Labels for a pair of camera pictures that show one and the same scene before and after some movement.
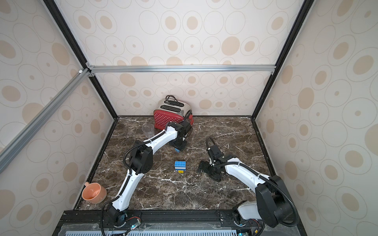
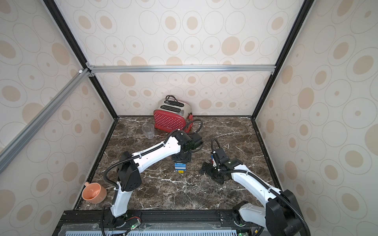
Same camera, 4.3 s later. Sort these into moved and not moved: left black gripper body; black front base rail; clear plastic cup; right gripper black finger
Moved: left black gripper body
Not moved: black front base rail; clear plastic cup; right gripper black finger
